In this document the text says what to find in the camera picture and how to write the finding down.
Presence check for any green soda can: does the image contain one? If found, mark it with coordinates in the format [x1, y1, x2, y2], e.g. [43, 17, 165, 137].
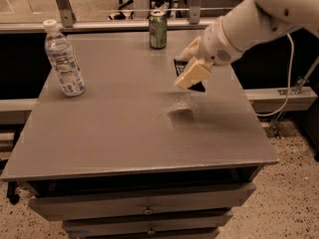
[149, 9, 167, 49]

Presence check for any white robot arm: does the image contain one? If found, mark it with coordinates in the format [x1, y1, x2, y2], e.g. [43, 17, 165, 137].
[174, 0, 319, 90]

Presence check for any white cable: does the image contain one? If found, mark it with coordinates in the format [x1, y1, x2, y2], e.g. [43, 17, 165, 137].
[255, 33, 296, 119]

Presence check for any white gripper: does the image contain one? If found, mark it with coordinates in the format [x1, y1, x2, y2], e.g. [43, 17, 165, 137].
[172, 16, 243, 91]

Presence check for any grey drawer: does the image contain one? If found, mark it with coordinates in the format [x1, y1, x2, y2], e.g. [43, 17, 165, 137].
[63, 210, 232, 237]
[29, 182, 256, 221]

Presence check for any clear plastic water bottle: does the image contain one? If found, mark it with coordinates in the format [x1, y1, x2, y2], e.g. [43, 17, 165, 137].
[43, 19, 85, 97]

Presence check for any top grey drawer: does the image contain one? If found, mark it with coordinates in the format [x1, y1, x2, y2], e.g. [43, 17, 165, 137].
[29, 182, 256, 221]

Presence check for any metal railing frame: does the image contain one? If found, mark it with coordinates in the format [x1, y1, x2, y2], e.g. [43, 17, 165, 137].
[0, 0, 319, 35]

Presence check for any grey drawer cabinet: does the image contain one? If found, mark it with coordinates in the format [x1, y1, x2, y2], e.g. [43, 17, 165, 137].
[2, 31, 277, 239]

